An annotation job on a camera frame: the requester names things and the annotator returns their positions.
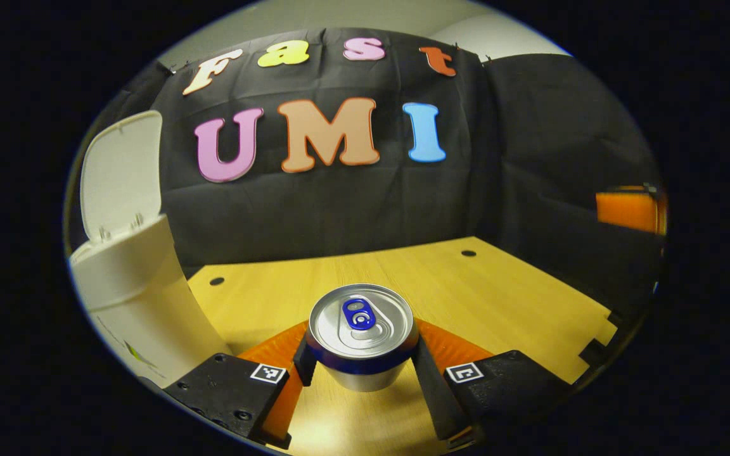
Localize wooden desktop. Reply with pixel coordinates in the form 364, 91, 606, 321
184, 236, 619, 456

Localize white desktop garbage bin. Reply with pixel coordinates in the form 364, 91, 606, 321
68, 110, 233, 388

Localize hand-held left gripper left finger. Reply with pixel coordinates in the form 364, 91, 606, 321
165, 320, 319, 450

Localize silver blue pop can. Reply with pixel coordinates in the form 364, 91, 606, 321
307, 283, 419, 393

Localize black backdrop cloth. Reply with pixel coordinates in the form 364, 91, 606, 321
64, 27, 667, 330

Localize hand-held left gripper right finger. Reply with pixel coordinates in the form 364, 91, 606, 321
411, 319, 572, 444

